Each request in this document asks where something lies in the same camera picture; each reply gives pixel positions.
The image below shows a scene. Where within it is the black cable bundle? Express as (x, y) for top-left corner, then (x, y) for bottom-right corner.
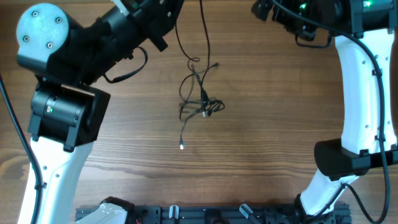
(174, 0), (226, 151)

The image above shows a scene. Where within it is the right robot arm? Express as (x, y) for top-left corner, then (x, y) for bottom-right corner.
(251, 0), (397, 223)

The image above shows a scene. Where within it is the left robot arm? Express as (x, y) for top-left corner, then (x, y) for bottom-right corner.
(16, 0), (183, 223)

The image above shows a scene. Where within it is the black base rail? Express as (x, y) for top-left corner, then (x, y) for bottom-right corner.
(74, 203), (352, 224)

